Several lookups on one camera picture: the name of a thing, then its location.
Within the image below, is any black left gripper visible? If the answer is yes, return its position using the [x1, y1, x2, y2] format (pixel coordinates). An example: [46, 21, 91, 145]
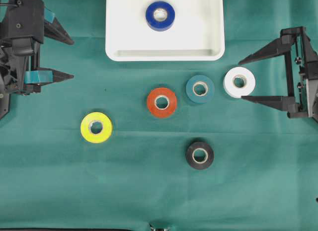
[238, 27, 318, 118]

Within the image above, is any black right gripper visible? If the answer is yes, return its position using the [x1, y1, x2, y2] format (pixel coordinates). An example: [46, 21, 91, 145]
[0, 7, 74, 95]

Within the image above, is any blue tape roll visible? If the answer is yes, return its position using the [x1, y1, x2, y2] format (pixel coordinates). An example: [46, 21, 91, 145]
[145, 1, 175, 31]

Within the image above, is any red tape roll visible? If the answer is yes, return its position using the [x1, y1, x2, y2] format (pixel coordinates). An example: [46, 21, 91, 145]
[147, 87, 177, 119]

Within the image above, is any white tape roll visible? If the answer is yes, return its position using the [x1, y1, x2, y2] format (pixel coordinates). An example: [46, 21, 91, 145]
[223, 67, 256, 99]

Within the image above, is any teal tape roll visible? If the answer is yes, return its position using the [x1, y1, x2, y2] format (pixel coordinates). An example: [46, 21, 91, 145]
[186, 75, 215, 104]

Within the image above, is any yellow tape roll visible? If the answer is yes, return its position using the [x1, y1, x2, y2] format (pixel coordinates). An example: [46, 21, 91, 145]
[80, 112, 113, 144]

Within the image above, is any white plastic case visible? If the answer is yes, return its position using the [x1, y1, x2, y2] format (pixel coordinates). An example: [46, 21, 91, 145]
[105, 0, 225, 62]

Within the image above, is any black tape roll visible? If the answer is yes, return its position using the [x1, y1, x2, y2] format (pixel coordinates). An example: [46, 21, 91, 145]
[185, 140, 215, 170]

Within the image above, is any green table cloth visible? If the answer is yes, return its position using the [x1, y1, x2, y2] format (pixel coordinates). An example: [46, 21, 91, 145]
[0, 0, 318, 231]

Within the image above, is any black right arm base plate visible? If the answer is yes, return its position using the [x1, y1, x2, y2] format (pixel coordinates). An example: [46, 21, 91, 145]
[0, 92, 10, 119]

